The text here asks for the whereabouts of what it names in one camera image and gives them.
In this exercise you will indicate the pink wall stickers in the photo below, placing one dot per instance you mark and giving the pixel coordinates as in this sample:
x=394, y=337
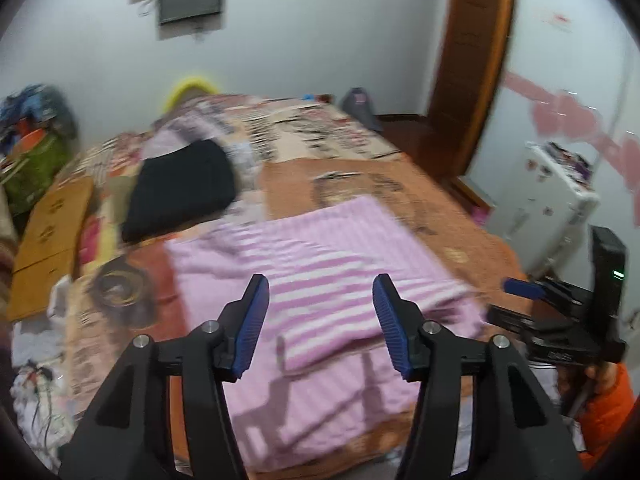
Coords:
x=565, y=115

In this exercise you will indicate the wooden door frame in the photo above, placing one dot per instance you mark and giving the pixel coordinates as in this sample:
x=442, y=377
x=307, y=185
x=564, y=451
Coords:
x=470, y=60

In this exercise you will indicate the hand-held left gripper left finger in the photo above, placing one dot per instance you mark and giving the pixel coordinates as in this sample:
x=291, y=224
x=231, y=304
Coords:
x=252, y=325

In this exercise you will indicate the brown cardboard box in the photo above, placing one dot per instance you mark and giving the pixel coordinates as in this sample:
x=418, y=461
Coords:
x=50, y=240

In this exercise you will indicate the yellow plastic hoop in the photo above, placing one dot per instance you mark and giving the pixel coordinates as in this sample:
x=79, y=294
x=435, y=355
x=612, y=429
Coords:
x=187, y=85

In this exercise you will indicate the printed blanket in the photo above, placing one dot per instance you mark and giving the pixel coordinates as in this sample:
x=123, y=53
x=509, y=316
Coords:
x=450, y=240

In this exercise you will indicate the black folded garment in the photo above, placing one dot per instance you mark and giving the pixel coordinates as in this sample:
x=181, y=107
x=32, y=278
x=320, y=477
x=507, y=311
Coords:
x=180, y=190

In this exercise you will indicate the green bag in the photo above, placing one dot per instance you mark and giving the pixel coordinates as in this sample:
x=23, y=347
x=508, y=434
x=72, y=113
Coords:
x=40, y=170

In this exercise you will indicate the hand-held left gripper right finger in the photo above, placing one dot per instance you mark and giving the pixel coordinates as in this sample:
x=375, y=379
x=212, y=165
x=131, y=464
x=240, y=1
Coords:
x=390, y=325

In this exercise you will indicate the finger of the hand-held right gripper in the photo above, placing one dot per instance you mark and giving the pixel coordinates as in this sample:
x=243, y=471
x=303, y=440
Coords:
x=520, y=287
x=510, y=319

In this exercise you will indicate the grey backpack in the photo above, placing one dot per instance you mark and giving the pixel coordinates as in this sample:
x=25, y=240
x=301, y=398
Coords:
x=360, y=105

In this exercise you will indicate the pile of colourful clutter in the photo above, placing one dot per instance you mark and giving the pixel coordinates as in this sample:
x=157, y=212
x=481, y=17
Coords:
x=30, y=105

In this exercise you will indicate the small items on cabinet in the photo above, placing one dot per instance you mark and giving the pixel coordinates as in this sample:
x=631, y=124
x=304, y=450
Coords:
x=570, y=160

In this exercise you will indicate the pink striped towel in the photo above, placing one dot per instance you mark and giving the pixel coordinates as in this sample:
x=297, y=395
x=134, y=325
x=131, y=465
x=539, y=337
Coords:
x=325, y=260

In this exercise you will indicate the white cabinet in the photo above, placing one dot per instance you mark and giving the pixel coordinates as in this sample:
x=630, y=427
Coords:
x=540, y=210

